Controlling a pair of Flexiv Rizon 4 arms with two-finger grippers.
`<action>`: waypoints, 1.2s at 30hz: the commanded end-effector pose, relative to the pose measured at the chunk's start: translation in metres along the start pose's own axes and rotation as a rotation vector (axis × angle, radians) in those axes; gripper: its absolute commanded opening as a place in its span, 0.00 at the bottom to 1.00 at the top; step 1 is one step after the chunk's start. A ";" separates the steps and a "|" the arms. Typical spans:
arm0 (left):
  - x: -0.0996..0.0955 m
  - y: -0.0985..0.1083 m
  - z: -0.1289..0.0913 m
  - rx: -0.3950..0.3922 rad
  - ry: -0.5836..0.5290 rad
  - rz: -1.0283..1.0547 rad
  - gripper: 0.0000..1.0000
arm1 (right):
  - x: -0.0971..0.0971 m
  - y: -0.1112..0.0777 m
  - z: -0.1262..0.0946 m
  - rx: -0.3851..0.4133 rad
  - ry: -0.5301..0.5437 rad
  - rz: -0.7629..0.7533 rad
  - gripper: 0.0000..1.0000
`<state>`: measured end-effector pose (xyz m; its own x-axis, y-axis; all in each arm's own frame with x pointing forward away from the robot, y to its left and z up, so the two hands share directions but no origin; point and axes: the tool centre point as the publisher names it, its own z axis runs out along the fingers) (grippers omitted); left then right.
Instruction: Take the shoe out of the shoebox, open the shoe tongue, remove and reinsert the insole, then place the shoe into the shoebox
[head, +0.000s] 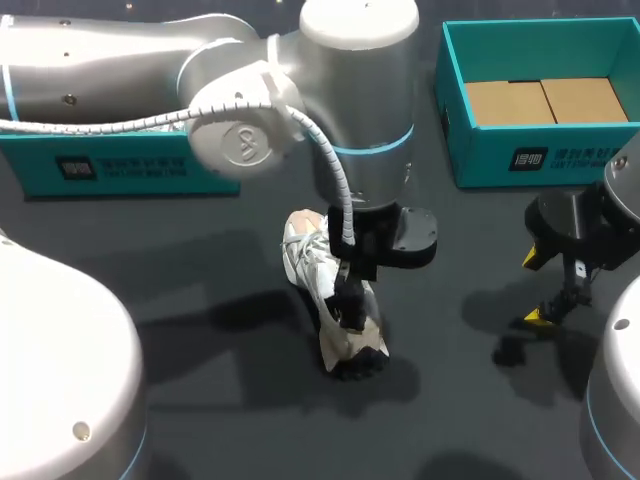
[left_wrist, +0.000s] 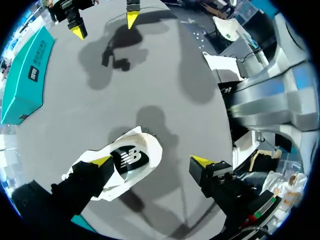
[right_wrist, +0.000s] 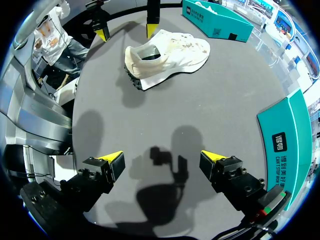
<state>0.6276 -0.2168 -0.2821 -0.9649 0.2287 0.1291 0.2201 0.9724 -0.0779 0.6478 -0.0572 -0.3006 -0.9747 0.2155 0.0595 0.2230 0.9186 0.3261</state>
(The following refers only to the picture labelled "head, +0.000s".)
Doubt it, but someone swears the teal box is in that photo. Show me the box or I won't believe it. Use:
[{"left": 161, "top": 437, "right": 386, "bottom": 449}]
[
  {"left": 0, "top": 117, "right": 242, "bottom": 200},
  {"left": 433, "top": 17, "right": 640, "bottom": 190}
]

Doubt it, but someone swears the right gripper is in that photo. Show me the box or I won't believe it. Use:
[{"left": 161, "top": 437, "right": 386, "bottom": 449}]
[{"left": 521, "top": 180, "right": 640, "bottom": 327}]

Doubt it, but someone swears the white cable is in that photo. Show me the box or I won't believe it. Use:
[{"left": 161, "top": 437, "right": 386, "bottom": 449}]
[{"left": 0, "top": 102, "right": 359, "bottom": 249}]

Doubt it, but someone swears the white beige shoe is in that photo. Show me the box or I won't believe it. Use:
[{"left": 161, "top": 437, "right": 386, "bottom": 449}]
[{"left": 282, "top": 208, "right": 392, "bottom": 384}]

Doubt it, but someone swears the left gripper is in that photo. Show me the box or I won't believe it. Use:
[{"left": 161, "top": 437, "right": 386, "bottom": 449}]
[{"left": 325, "top": 203, "right": 439, "bottom": 332}]

